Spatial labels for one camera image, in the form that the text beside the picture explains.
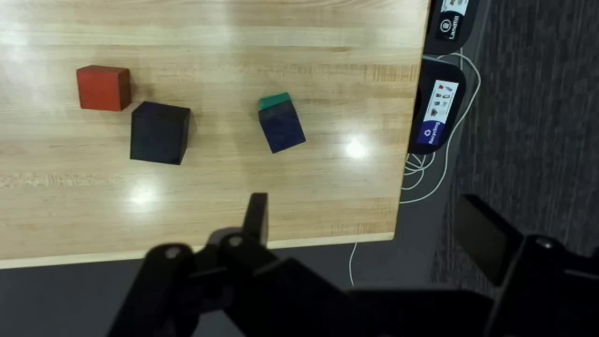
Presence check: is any black block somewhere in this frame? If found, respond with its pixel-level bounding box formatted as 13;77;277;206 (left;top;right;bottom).
129;102;191;165

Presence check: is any black device with blue label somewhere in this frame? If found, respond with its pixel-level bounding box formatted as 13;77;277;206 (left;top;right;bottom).
408;59;466;154

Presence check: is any white cable on floor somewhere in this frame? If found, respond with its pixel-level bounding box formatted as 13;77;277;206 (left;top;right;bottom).
346;51;483;291

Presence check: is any orange block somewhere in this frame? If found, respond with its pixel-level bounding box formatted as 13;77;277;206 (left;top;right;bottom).
77;66;131;111

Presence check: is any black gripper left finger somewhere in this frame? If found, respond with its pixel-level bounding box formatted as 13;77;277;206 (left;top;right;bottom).
241;193;267;246

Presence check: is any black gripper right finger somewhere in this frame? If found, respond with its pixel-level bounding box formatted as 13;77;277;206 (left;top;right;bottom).
453;195;522;287

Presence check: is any black device at table corner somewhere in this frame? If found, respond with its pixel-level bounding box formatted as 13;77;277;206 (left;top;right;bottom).
425;0;479;55

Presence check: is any green block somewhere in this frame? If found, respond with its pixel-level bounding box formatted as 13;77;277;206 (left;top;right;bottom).
258;92;292;111

